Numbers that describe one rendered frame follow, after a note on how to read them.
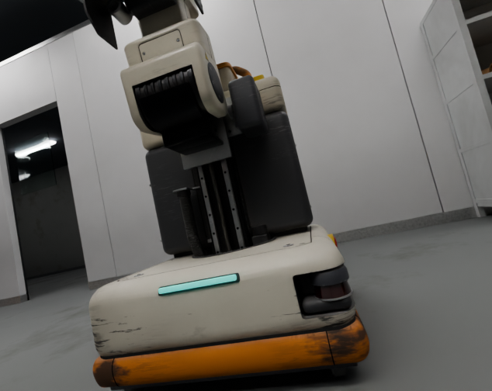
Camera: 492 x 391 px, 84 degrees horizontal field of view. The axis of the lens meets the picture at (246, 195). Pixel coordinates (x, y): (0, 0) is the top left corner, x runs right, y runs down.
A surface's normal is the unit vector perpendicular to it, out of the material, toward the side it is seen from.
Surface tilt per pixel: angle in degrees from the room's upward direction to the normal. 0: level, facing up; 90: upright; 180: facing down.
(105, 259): 90
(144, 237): 90
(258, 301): 90
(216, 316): 90
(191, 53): 98
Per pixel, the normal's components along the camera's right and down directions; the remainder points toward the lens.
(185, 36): -0.19, 0.11
